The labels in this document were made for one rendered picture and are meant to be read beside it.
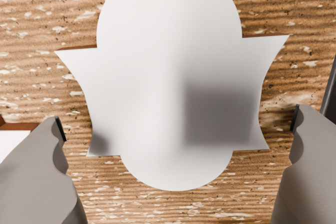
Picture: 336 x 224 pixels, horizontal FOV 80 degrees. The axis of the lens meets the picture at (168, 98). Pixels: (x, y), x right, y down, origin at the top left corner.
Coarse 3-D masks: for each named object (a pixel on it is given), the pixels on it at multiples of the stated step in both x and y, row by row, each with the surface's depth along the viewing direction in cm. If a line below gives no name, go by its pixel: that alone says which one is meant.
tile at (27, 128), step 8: (0, 120) 14; (0, 128) 13; (8, 128) 13; (16, 128) 13; (24, 128) 13; (32, 128) 13; (0, 136) 13; (8, 136) 13; (16, 136) 13; (24, 136) 13; (0, 144) 13; (8, 144) 13; (16, 144) 13; (0, 152) 14; (8, 152) 14; (0, 160) 14
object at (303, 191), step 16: (304, 112) 10; (304, 128) 9; (320, 128) 8; (304, 144) 8; (320, 144) 8; (304, 160) 7; (320, 160) 7; (288, 176) 6; (304, 176) 6; (320, 176) 6; (288, 192) 6; (304, 192) 6; (320, 192) 6; (288, 208) 6; (304, 208) 6; (320, 208) 6
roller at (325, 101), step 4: (332, 64) 14; (332, 68) 14; (332, 72) 14; (332, 76) 14; (328, 80) 14; (332, 80) 14; (328, 84) 14; (332, 84) 14; (328, 88) 14; (332, 88) 15; (328, 92) 15; (324, 96) 15; (328, 96) 15; (324, 100) 15; (328, 100) 15; (324, 104) 15; (320, 108) 15; (324, 108) 15; (320, 112) 15; (324, 112) 15
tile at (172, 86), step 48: (144, 0) 10; (192, 0) 10; (96, 48) 11; (144, 48) 11; (192, 48) 11; (240, 48) 10; (96, 96) 12; (144, 96) 12; (192, 96) 12; (240, 96) 12; (96, 144) 13; (144, 144) 13; (192, 144) 13; (240, 144) 13
